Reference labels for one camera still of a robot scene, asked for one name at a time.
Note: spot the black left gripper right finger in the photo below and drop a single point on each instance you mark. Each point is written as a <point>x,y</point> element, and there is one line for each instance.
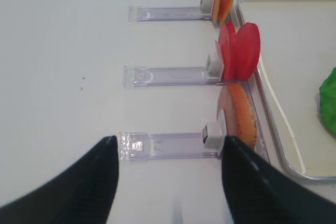
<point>256,192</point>

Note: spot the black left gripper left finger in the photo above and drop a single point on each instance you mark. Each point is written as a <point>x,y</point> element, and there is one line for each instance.
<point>83,193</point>

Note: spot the green lettuce leaf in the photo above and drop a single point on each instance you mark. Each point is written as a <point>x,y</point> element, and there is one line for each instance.
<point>327,103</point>

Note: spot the white pusher block bread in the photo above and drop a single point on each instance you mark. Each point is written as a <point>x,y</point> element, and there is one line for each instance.
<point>213,135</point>

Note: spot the upright bread slice left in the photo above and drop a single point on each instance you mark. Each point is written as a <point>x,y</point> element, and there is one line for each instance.
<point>239,114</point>

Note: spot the white pusher block tomato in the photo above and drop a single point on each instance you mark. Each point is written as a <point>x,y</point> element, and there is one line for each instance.
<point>214,65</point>

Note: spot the outer red tomato slice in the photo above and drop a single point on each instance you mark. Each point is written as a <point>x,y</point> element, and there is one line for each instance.
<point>226,41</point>

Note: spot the white pusher block cheese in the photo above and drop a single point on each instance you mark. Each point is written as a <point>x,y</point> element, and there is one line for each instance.
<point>206,7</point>

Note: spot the white rectangular tray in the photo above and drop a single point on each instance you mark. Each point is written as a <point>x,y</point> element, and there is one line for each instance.
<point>297,55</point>

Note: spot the clear holder rail left bread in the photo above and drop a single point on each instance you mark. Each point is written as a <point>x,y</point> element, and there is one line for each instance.
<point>152,146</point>

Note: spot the clear holder rail tomato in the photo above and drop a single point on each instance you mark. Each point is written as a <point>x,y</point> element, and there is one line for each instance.
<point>136,77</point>

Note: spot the clear holder rail cheese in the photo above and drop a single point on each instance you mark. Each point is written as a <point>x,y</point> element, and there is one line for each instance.
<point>160,14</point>

